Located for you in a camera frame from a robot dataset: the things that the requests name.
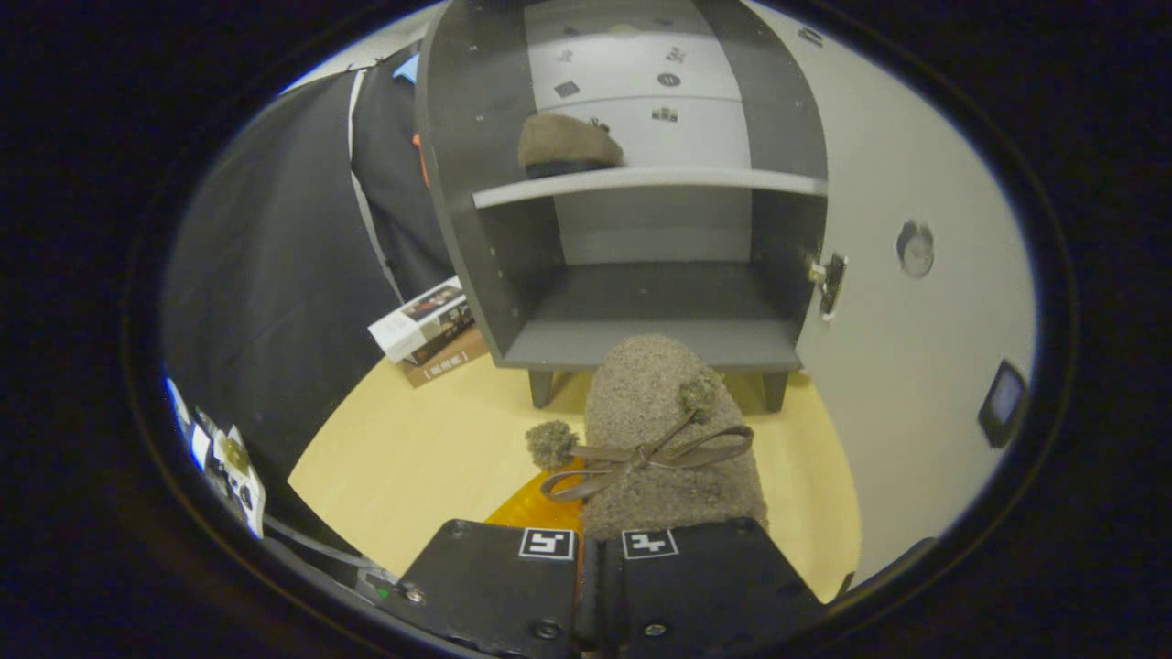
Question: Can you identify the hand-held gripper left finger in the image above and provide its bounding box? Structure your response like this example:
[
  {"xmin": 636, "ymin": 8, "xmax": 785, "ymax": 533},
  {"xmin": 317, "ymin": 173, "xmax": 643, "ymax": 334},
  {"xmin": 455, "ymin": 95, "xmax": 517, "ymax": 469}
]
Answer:
[{"xmin": 398, "ymin": 458, "xmax": 596, "ymax": 655}]

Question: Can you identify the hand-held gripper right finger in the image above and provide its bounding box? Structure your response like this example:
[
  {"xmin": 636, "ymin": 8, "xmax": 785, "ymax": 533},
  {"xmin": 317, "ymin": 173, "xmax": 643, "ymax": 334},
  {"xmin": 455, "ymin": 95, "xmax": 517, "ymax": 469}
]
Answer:
[{"xmin": 595, "ymin": 517, "xmax": 825, "ymax": 655}]

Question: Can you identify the brown felt shoe with bow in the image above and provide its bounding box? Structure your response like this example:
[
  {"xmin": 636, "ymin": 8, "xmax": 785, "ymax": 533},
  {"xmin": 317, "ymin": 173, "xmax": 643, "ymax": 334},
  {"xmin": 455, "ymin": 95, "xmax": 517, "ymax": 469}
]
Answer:
[
  {"xmin": 517, "ymin": 112, "xmax": 625, "ymax": 179},
  {"xmin": 524, "ymin": 334, "xmax": 770, "ymax": 541}
]

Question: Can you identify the dark grey shoe cabinet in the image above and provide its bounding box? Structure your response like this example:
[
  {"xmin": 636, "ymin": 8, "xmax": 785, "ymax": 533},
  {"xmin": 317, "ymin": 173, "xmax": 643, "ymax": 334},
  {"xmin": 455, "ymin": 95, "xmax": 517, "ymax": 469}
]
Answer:
[{"xmin": 417, "ymin": 0, "xmax": 830, "ymax": 413}]

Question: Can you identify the metal door hinge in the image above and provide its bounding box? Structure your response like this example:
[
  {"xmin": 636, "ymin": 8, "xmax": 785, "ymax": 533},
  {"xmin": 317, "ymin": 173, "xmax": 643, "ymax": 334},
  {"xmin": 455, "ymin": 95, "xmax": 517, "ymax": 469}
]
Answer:
[{"xmin": 808, "ymin": 252, "xmax": 848, "ymax": 321}]

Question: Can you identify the brown book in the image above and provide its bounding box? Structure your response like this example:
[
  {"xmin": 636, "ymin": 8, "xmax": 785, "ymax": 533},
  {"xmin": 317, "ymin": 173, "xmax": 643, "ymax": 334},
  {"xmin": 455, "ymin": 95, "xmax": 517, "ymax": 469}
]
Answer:
[{"xmin": 400, "ymin": 325, "xmax": 491, "ymax": 389}]

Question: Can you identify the white book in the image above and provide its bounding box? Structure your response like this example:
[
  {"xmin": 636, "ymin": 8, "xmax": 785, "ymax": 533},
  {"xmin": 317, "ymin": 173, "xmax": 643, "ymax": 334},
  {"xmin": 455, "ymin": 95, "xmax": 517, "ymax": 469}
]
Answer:
[{"xmin": 368, "ymin": 276, "xmax": 475, "ymax": 362}]

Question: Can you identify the cluttered white side table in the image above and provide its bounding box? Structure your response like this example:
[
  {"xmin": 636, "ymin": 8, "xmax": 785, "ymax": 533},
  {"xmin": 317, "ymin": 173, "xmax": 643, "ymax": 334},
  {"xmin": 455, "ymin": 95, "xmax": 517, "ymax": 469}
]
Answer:
[{"xmin": 188, "ymin": 407, "xmax": 268, "ymax": 539}]

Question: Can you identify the black backdrop cloth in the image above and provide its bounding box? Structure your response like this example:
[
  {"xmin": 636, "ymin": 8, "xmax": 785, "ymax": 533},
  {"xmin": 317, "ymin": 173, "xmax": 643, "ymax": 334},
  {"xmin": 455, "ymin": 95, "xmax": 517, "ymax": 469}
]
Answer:
[{"xmin": 163, "ymin": 46, "xmax": 459, "ymax": 550}]

